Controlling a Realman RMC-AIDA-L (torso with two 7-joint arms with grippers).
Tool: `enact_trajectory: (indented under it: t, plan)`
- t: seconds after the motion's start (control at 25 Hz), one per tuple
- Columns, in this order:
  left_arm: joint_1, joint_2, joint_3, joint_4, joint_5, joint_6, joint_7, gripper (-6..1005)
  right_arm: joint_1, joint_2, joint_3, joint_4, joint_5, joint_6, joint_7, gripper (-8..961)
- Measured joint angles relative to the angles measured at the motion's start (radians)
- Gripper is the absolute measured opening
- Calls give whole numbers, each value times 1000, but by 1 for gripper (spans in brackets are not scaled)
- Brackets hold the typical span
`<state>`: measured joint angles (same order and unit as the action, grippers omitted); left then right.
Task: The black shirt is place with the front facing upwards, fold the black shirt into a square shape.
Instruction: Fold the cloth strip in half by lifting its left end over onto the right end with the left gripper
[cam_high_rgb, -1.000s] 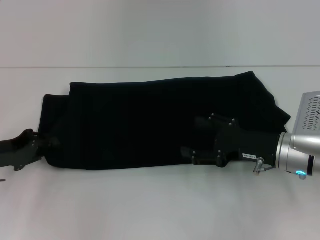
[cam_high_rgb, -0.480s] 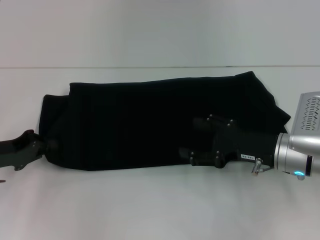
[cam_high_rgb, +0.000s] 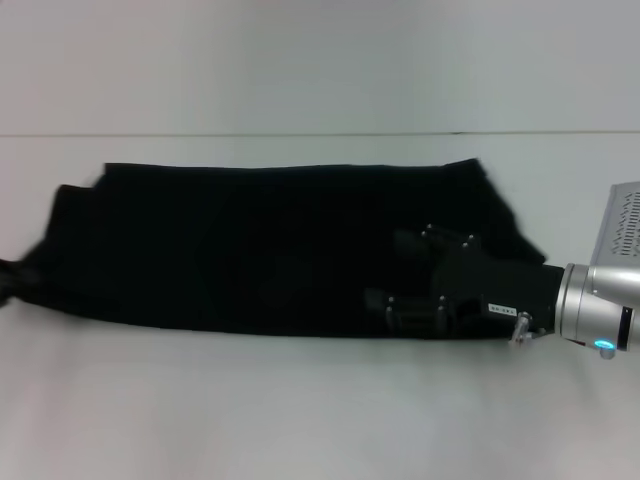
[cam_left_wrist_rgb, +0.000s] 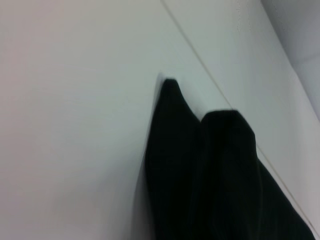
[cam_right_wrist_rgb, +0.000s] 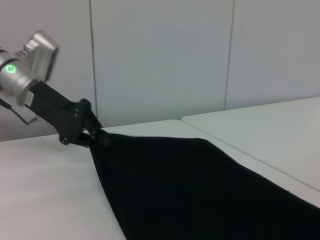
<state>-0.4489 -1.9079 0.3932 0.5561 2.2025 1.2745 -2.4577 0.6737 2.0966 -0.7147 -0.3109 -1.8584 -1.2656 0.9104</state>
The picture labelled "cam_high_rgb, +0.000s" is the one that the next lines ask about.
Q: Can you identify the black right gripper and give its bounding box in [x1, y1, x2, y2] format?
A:
[363, 224, 567, 337]

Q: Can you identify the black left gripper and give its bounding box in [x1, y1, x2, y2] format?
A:
[0, 257, 25, 307]

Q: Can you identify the black t-shirt with white lettering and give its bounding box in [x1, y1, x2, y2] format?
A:
[14, 157, 549, 342]

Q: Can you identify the right gripper cable with connector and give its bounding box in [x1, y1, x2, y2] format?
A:
[506, 311, 535, 347]

